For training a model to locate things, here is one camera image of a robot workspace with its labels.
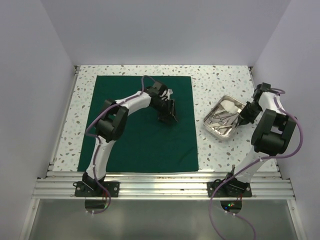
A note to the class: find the aluminium rail frame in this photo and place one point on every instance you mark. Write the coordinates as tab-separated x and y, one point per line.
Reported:
208	82

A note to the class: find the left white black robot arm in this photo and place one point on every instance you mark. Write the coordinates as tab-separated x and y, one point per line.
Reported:
110	124

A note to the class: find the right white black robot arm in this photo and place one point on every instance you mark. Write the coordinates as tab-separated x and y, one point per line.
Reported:
270	138

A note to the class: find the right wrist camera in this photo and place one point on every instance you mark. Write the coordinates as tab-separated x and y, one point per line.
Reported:
262	87

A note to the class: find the black mounting plate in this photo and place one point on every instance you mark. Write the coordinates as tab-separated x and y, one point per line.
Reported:
81	190
231	189

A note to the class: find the steel instrument tray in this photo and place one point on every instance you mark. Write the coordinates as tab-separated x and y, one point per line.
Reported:
219	109

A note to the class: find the green surgical cloth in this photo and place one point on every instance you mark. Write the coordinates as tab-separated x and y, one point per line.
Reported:
147	144

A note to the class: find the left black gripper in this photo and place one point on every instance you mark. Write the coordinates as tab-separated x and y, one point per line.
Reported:
170	109

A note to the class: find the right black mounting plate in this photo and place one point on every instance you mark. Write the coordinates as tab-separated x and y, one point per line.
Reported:
231	189

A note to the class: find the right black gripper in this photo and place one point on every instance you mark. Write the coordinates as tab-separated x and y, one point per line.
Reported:
245	119

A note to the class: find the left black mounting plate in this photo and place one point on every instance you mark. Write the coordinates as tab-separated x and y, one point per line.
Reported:
81	190

